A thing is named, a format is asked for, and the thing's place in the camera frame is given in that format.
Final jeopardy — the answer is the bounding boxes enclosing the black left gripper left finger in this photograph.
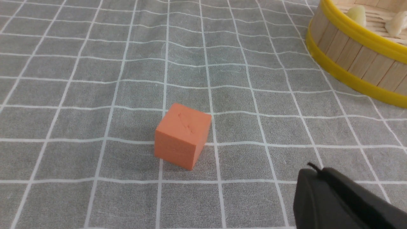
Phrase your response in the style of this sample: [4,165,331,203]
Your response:
[293,163,370,229]

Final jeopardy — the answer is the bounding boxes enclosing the pale green dumpling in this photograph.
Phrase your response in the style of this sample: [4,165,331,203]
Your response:
[345,5,367,27]

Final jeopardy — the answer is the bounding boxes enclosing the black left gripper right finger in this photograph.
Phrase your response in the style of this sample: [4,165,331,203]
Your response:
[320,168,407,229]

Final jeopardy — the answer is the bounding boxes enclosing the bamboo steamer tray yellow rim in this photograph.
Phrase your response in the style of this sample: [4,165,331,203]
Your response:
[306,0,407,108]

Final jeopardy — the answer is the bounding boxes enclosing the orange wooden cube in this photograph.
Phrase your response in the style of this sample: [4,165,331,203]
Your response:
[154,103,212,170]

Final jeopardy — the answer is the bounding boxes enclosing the white dumpling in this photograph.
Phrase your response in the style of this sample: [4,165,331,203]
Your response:
[385,11,407,37]

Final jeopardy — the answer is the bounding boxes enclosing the grey checkered tablecloth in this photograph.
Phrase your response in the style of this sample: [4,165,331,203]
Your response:
[0,0,406,229]

